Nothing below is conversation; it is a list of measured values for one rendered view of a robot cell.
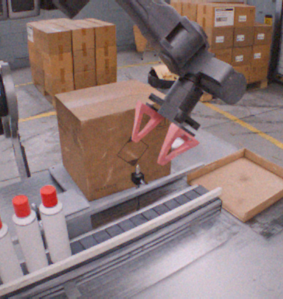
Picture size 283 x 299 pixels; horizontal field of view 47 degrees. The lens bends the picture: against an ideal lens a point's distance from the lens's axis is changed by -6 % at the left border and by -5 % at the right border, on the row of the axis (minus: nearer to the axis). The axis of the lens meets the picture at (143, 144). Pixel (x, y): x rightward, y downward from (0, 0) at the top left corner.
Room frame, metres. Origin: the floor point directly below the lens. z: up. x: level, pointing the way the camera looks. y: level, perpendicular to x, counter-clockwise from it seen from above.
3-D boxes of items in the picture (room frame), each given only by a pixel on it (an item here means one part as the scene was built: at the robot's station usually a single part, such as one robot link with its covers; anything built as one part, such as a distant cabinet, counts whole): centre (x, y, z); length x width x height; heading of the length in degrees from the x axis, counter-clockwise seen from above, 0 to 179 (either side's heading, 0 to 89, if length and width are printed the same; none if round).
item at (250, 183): (0.93, -0.34, 0.85); 0.30 x 0.26 x 0.04; 125
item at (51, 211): (0.55, 0.20, 0.98); 0.05 x 0.05 x 0.20
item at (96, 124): (0.99, 0.10, 0.99); 0.30 x 0.24 x 0.27; 121
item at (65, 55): (4.26, 0.95, 0.45); 1.20 x 0.84 x 0.89; 31
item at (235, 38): (4.43, -1.01, 0.57); 1.20 x 0.85 x 1.14; 121
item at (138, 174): (0.78, 0.00, 0.91); 0.07 x 0.03 x 0.16; 35
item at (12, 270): (0.47, 0.29, 0.98); 0.05 x 0.05 x 0.20
